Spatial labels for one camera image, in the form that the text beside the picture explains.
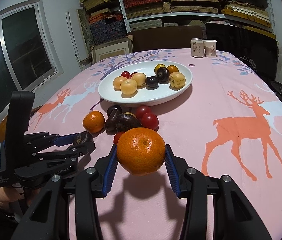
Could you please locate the large dark purple fruit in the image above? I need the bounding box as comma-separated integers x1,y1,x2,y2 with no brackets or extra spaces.
116,114,143,133

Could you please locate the white oval plate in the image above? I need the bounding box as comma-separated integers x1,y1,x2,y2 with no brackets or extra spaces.
98,60,193,107

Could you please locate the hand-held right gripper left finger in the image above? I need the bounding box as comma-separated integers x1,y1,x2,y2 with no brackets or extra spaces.
16,145,119,240

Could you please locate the pile of cardboard boxes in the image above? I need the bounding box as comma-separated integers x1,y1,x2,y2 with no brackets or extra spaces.
79,0,128,45

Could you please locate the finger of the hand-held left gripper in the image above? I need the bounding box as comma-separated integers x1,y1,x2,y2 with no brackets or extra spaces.
35,141,96,167
25,131,94,153

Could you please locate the white metal shelf rack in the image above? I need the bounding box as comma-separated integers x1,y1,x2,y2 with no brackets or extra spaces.
113,0,275,33

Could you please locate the shiny dark passion fruit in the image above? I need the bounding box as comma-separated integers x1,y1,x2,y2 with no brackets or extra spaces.
156,67,170,82

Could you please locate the white leaning plank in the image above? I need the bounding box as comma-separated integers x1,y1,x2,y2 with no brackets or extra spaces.
65,9,91,70

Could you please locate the pale wooden picture frame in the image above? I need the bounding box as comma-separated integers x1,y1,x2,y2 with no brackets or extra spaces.
91,36,134,64

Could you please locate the white paper cup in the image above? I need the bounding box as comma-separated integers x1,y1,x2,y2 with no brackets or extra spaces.
203,39,218,58

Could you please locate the white framed window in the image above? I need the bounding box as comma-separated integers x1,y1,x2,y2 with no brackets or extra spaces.
0,0,64,133

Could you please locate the mottled grey panel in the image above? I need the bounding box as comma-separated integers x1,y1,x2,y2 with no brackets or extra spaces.
77,9,95,48

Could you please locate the pink deer print tablecloth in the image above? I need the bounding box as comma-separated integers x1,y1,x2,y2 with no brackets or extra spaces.
27,49,282,240

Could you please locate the beige drink can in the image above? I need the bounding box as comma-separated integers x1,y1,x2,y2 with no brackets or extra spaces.
190,38,205,57

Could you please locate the spotted yellow fruit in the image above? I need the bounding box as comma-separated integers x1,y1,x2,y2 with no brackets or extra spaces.
169,72,186,89

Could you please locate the person's left hand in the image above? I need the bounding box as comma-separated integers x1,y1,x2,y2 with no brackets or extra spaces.
0,180,41,208

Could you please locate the wrinkled dark brown fruit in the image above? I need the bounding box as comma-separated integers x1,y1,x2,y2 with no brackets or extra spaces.
73,131,93,147

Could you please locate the smooth dark plum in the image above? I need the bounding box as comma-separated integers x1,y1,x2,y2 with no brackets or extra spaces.
145,76,159,88

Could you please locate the large orange tangerine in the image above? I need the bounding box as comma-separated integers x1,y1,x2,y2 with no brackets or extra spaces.
116,127,166,176

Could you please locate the pale yellow fruit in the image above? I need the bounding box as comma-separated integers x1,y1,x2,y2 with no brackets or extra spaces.
113,77,127,90
120,79,138,95
132,73,146,87

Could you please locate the brown wooden chair back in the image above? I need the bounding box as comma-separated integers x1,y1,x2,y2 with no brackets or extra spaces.
127,26,206,53

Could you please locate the black chair back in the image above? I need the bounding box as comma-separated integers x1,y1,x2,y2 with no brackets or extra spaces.
205,22,279,80

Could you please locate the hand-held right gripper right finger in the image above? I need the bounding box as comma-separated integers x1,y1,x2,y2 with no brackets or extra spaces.
165,144,273,240

